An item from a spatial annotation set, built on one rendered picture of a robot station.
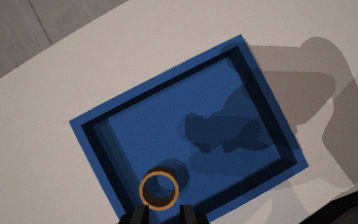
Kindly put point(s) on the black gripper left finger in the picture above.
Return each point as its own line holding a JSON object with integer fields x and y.
{"x": 139, "y": 216}

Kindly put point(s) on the blue shallow tray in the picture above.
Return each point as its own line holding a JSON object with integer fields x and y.
{"x": 212, "y": 120}

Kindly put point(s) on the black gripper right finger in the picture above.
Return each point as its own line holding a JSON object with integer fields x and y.
{"x": 187, "y": 216}

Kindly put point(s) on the bronze bushing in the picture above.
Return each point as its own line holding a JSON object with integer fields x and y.
{"x": 159, "y": 203}

